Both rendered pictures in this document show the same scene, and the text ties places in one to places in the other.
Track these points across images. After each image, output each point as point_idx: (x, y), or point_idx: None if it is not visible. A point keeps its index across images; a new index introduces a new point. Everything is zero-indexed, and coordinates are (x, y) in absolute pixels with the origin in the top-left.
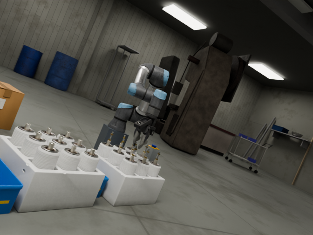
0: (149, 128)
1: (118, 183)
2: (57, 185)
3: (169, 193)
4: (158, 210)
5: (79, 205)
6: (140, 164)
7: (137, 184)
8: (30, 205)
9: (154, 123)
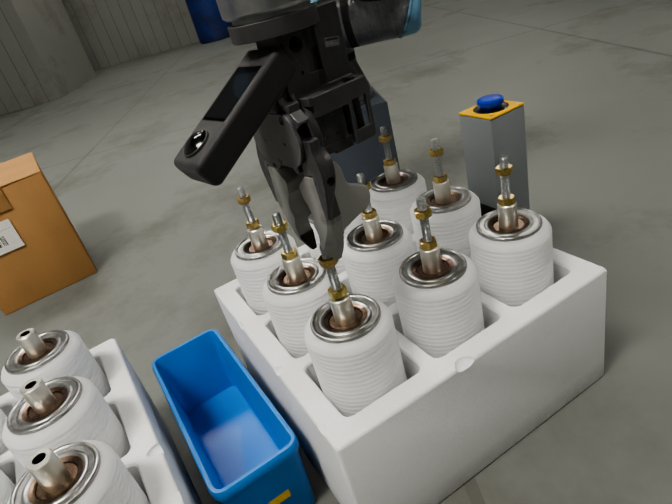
0: (308, 122)
1: (335, 467)
2: None
3: (668, 234)
4: (634, 426)
5: None
6: (417, 301)
7: (446, 409)
8: None
9: (343, 52)
